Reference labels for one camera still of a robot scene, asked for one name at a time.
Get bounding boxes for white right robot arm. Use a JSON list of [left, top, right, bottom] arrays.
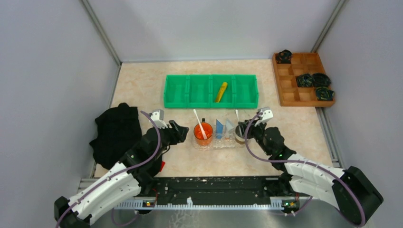
[[238, 119, 384, 227]]

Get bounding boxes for blue toothpaste tube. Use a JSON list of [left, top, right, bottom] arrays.
[[215, 119, 224, 140]]

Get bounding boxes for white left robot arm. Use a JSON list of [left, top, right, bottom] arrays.
[[54, 120, 189, 228]]

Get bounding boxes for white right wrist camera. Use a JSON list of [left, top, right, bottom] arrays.
[[254, 107, 274, 126]]

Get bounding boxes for red tag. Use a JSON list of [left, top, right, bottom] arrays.
[[160, 161, 165, 172]]

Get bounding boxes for white toothpaste tube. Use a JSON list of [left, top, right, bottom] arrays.
[[224, 118, 235, 139]]

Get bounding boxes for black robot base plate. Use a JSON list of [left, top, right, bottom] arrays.
[[124, 175, 311, 209]]

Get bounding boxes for steel cup orange sleeve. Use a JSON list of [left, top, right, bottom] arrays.
[[234, 128, 245, 144]]

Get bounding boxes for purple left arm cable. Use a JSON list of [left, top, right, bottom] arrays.
[[55, 111, 162, 228]]

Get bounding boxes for black coiled cable middle left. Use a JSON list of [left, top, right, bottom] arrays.
[[296, 73, 315, 88]]

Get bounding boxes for clear textured plastic tray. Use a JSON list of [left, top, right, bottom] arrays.
[[192, 129, 245, 151]]

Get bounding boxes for green compartment bin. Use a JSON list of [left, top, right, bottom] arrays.
[[163, 74, 259, 109]]

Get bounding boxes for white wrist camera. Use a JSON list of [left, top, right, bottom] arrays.
[[150, 109, 168, 129], [254, 107, 274, 126]]

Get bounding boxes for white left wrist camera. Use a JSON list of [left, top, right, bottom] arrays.
[[150, 109, 168, 129]]

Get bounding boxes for orange plastic mug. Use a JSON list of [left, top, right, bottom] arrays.
[[193, 118, 213, 146]]

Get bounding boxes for black coiled cable bottom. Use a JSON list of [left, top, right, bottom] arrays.
[[315, 86, 335, 101]]

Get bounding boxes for black coiled cable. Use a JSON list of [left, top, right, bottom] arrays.
[[276, 49, 293, 64], [315, 86, 335, 101], [296, 73, 315, 88], [311, 73, 332, 88]]

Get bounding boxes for brown wooden compartment tray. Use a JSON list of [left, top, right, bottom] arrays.
[[272, 50, 336, 107]]

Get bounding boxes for black coiled cable top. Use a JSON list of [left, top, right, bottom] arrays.
[[276, 49, 293, 64]]

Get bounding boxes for yellow toothpaste tube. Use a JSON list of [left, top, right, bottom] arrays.
[[214, 82, 228, 103]]

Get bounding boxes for black cloth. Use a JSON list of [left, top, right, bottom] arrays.
[[89, 103, 143, 170]]

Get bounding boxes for black coiled cable middle right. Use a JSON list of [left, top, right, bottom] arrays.
[[311, 73, 332, 88]]

